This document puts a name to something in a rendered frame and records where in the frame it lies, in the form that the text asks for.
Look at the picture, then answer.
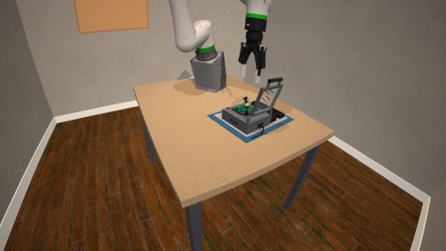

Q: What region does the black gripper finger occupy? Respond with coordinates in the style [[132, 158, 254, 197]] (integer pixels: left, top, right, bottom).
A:
[[252, 45, 267, 83], [239, 42, 252, 78]]

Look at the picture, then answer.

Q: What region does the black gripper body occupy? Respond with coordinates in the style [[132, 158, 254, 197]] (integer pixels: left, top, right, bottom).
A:
[[245, 31, 263, 52]]

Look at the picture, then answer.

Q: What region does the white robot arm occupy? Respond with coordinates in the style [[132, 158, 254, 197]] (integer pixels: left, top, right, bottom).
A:
[[169, 0, 272, 61]]

